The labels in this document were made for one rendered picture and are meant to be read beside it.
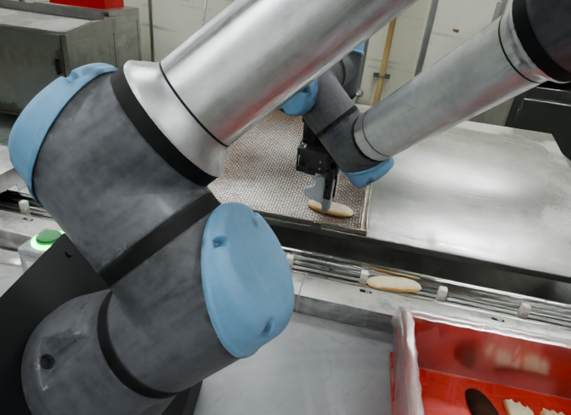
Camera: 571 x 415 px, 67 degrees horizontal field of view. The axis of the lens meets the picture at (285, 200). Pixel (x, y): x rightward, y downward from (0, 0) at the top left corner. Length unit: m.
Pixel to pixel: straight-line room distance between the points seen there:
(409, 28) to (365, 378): 3.90
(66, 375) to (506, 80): 0.47
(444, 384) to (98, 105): 0.60
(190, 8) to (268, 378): 4.32
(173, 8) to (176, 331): 4.57
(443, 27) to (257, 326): 3.86
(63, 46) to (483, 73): 3.17
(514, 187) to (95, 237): 0.98
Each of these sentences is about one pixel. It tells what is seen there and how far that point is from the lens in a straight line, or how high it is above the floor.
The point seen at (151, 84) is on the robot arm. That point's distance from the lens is 0.33.
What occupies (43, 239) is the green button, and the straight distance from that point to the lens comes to 0.82.
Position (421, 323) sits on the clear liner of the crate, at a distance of 0.67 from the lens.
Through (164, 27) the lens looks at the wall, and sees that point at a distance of 4.89.
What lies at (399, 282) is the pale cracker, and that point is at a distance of 0.82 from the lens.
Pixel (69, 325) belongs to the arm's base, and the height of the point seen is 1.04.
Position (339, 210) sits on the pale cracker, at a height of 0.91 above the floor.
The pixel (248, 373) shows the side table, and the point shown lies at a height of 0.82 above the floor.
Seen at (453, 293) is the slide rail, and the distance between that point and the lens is 0.85.
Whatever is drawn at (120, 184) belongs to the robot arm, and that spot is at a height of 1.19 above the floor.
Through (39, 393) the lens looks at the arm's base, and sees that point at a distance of 0.45.
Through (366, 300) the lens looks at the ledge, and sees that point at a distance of 0.75.
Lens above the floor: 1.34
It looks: 29 degrees down
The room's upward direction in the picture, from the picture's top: 6 degrees clockwise
